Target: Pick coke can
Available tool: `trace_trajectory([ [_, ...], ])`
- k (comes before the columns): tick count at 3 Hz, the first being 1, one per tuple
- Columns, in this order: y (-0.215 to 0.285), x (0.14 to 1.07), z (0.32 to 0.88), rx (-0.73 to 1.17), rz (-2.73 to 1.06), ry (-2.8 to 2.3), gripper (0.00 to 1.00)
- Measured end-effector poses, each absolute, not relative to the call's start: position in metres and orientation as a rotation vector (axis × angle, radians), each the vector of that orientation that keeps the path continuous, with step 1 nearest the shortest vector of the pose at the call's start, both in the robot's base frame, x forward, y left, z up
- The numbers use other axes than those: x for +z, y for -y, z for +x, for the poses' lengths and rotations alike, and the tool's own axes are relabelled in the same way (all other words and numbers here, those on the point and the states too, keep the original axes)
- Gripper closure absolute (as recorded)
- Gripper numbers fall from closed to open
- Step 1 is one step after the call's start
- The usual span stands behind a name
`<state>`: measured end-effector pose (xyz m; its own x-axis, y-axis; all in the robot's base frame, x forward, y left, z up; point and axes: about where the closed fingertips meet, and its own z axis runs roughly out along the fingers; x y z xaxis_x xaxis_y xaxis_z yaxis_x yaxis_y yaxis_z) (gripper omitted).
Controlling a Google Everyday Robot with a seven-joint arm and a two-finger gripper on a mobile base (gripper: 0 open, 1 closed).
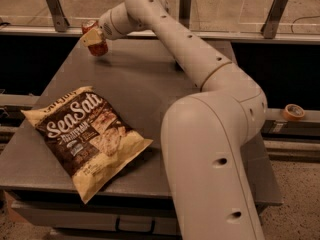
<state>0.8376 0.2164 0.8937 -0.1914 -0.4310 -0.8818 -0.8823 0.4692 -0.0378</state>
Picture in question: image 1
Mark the metal bracket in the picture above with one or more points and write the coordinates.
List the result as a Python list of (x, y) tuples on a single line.
[(185, 12), (59, 19), (270, 27)]

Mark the sea salt chips bag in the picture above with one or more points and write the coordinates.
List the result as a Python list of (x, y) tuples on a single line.
[(88, 138)]

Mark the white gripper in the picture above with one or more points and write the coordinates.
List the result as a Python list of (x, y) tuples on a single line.
[(107, 26)]

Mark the black drawer handle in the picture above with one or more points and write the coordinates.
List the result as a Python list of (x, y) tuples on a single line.
[(135, 225)]

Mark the left metal bracket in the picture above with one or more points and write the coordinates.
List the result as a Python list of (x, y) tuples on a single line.
[(59, 19)]

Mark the middle metal bracket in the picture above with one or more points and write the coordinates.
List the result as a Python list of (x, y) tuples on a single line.
[(185, 12)]

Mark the right metal bracket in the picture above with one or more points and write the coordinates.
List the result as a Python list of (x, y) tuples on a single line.
[(270, 27)]

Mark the grey cabinet drawer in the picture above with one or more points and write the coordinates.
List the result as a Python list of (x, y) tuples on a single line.
[(93, 217)]

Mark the red coke can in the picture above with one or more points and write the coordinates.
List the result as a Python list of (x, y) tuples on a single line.
[(98, 49)]

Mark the tape roll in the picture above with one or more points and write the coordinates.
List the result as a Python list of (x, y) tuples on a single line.
[(293, 112)]

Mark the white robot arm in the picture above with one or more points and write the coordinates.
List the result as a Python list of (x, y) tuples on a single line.
[(201, 134)]

